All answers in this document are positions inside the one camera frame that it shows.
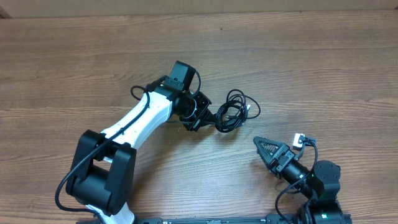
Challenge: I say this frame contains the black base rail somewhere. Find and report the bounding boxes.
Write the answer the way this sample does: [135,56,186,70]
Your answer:
[76,215,286,224]

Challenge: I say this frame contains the black USB cable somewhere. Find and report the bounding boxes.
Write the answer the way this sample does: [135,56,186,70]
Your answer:
[214,89,261,134]

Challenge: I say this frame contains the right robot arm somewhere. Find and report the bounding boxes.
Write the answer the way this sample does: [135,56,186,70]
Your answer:
[253,133,352,224]

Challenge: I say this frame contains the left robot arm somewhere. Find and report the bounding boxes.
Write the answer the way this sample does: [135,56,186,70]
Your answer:
[55,80,213,223]

